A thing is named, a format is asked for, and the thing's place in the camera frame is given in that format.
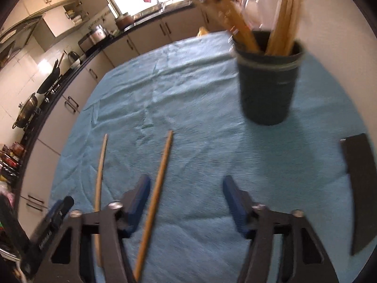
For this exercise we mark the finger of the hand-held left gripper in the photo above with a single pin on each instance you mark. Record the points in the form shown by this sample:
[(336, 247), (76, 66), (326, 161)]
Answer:
[(59, 209)]

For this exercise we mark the bunch of wooden chopsticks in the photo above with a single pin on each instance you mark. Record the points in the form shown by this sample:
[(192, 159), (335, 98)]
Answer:
[(287, 20)]

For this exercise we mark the stainless steel appliance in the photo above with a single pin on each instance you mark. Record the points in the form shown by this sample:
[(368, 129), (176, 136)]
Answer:
[(95, 35)]

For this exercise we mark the brass pan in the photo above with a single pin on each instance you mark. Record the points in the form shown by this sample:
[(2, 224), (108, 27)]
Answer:
[(26, 110)]

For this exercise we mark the black phone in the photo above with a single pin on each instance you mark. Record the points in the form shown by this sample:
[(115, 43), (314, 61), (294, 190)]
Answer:
[(358, 197)]

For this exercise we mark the steel range hood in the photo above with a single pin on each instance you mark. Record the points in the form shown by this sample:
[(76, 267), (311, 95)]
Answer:
[(17, 38)]

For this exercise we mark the black kitchen countertop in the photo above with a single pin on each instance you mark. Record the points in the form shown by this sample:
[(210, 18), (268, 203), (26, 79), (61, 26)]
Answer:
[(97, 47)]

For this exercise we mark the row of condiment bottles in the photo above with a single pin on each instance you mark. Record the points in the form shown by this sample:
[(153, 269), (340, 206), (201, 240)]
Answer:
[(11, 162)]

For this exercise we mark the yellow plastic bag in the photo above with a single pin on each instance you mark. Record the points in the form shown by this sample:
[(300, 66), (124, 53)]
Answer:
[(202, 31)]

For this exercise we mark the dark grey utensil holder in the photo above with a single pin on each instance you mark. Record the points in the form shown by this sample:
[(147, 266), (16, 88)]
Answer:
[(265, 94)]

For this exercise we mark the blue towel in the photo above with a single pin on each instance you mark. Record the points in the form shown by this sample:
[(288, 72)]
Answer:
[(191, 94)]

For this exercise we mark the wooden chopstick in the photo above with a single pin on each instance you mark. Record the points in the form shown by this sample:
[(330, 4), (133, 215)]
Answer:
[(159, 182), (100, 171)]

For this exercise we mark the beige lower kitchen cabinets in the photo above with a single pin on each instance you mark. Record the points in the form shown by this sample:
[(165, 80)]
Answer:
[(88, 73)]

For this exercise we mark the black wok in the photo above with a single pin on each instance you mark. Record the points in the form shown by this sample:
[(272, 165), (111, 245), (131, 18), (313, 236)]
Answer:
[(50, 76)]

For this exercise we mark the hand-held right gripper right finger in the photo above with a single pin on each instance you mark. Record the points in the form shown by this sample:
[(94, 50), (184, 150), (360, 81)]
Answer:
[(235, 203)]

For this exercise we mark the beige upper kitchen cabinet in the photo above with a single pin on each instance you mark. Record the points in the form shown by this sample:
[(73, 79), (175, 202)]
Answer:
[(66, 17)]

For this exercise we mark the dark kettle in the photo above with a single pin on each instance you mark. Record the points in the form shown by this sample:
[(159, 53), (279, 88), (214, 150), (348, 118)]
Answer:
[(73, 56)]

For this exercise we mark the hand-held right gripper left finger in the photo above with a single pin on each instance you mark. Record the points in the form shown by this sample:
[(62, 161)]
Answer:
[(138, 203)]

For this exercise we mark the brown cooking pot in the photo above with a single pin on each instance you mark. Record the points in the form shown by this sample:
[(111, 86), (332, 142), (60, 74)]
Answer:
[(124, 21)]

